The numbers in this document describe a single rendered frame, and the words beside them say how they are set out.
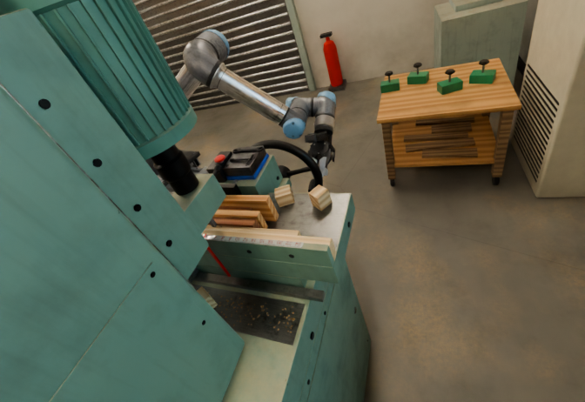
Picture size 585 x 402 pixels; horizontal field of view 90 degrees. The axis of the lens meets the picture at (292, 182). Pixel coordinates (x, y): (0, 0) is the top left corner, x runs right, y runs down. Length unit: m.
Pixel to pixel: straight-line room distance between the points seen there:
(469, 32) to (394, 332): 1.96
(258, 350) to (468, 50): 2.33
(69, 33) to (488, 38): 2.41
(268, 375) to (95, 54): 0.59
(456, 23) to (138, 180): 2.29
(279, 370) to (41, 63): 0.59
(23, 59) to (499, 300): 1.63
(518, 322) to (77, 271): 1.50
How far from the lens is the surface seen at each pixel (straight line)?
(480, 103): 1.76
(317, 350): 0.78
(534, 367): 1.52
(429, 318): 1.53
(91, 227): 0.41
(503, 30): 2.58
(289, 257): 0.61
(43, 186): 0.38
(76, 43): 0.49
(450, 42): 2.52
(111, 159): 0.46
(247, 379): 0.67
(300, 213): 0.71
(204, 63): 1.05
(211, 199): 0.65
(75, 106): 0.45
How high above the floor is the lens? 1.39
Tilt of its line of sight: 37 degrees down
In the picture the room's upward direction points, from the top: 22 degrees counter-clockwise
